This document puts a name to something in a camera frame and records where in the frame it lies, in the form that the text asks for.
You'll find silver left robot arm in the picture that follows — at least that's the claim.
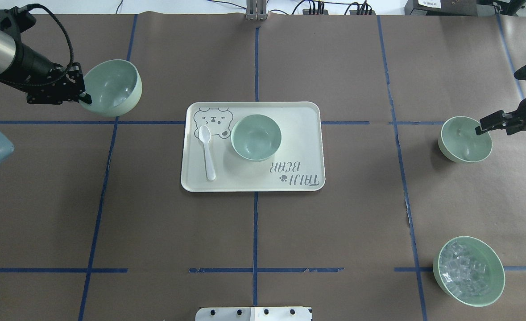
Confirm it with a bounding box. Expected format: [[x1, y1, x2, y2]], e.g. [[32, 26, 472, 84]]
[[0, 4, 93, 105]]

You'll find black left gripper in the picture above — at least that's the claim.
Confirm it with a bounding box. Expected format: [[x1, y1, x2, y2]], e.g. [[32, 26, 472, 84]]
[[26, 62, 93, 105]]

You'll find green bowl on tray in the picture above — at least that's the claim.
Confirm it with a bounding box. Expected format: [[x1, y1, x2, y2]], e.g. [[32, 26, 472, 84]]
[[231, 114, 282, 162]]

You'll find aluminium frame post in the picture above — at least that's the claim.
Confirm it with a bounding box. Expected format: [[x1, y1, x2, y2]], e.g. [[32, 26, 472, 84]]
[[246, 0, 269, 21]]

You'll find green bowl with ice cubes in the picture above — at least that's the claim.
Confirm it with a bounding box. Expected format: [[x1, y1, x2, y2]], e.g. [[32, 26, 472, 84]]
[[432, 236, 505, 307]]

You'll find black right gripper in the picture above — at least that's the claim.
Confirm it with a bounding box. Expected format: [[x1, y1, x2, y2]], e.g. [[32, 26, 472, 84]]
[[475, 99, 526, 136]]

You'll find cream bear tray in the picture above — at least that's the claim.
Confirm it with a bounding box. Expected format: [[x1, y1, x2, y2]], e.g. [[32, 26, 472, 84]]
[[181, 102, 326, 192]]

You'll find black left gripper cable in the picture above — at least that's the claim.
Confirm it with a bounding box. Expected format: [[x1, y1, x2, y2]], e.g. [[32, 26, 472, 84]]
[[0, 4, 78, 87]]

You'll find white plastic spoon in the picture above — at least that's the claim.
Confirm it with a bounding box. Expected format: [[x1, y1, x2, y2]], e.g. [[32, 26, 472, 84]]
[[198, 125, 216, 181]]

